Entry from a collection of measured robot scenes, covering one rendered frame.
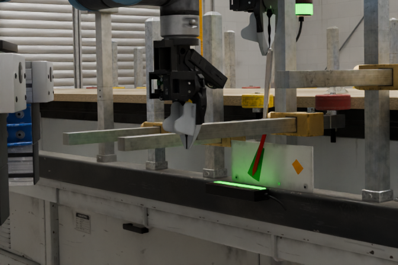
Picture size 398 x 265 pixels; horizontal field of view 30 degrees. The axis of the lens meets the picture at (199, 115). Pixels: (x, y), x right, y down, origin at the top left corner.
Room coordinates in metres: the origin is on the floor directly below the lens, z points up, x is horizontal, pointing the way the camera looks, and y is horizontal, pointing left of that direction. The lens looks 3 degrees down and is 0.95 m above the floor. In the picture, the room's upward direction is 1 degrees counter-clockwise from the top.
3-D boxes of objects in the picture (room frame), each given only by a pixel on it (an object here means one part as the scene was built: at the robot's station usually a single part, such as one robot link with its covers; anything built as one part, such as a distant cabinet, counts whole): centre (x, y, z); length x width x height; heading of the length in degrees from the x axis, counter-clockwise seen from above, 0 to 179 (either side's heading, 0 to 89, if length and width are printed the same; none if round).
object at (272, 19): (1.62, -0.14, 1.04); 0.06 x 0.03 x 0.09; 59
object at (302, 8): (1.69, -0.23, 1.10); 0.06 x 0.06 x 0.02
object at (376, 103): (1.47, -0.35, 0.91); 0.04 x 0.04 x 0.48; 39
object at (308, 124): (1.64, -0.21, 0.85); 0.14 x 0.06 x 0.05; 39
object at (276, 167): (1.67, -0.16, 0.75); 0.26 x 0.01 x 0.10; 39
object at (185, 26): (1.42, 0.03, 1.05); 0.08 x 0.08 x 0.05
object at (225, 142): (1.84, -0.05, 0.81); 0.14 x 0.06 x 0.05; 39
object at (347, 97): (1.70, -0.31, 0.85); 0.08 x 0.08 x 0.11
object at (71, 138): (1.96, 0.16, 0.80); 0.44 x 0.03 x 0.04; 129
